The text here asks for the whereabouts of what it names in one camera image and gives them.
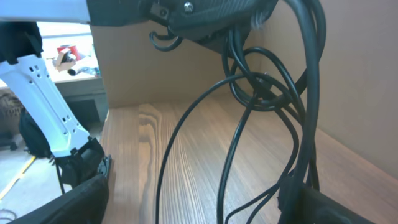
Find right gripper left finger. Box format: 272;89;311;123
12;174;109;224

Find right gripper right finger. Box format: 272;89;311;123
282;184;372;224

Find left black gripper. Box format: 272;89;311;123
86;0;277;53

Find black USB cables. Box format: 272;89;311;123
154;0;327;224

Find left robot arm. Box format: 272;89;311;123
1;0;276;187

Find background shelf clutter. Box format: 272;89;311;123
48;45;101;77

